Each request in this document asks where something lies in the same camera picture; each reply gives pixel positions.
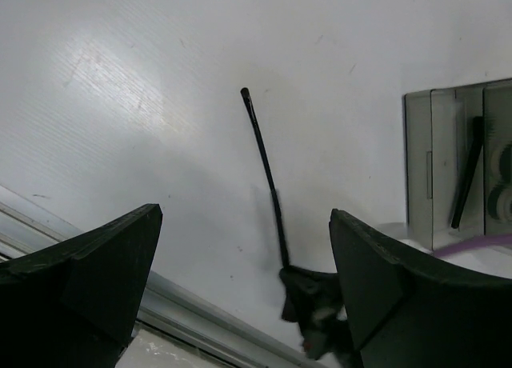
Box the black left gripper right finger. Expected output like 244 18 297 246
329 210 511 367

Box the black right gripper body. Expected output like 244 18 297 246
279 266 360 364

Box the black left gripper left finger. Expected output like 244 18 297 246
1 204 162 367

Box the clear acrylic makeup organizer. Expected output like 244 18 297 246
402 79 511 254

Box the black fan makeup brush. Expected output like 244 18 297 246
450 116 484 229

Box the black small makeup brush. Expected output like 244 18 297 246
239 86 291 270

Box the black round compact jar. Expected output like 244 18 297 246
487 184 511 223

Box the aluminium frame rail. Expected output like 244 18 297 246
1 189 308 367

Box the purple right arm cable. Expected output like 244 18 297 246
434 232 512 258

